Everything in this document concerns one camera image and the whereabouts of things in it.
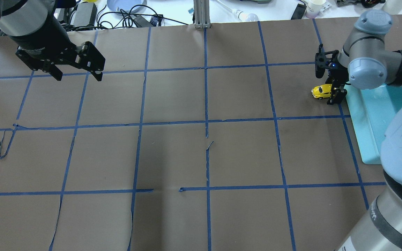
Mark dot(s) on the light blue plate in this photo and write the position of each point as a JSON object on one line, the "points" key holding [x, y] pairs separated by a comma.
{"points": [[115, 6]]}

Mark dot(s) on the black power adapter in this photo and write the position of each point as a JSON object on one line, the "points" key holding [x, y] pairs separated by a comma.
{"points": [[84, 15]]}

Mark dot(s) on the brown paper table mat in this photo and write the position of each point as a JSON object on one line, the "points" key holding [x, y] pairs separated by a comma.
{"points": [[193, 141]]}

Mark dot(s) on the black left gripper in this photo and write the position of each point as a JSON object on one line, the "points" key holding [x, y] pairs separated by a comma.
{"points": [[44, 37]]}

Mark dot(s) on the aluminium frame post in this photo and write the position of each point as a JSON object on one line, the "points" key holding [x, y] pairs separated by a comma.
{"points": [[201, 17]]}

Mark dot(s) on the black phone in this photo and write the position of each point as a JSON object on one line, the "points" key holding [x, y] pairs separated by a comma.
{"points": [[299, 12]]}

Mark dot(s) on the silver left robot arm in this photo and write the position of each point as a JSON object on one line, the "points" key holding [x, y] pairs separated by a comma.
{"points": [[23, 18]]}

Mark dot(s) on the white paper cup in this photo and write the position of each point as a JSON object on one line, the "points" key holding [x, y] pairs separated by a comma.
{"points": [[313, 8]]}

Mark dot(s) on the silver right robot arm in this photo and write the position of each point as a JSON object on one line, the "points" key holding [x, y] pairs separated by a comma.
{"points": [[364, 63]]}

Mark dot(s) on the white light bulb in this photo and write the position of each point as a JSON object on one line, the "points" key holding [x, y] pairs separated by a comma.
{"points": [[245, 17]]}

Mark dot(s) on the light blue plastic bin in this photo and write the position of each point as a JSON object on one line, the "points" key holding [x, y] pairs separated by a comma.
{"points": [[371, 112]]}

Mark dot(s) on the yellow beetle toy car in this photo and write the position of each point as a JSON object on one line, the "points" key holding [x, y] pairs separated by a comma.
{"points": [[322, 91]]}

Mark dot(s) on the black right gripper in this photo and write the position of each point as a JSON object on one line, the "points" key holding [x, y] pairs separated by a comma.
{"points": [[336, 70]]}

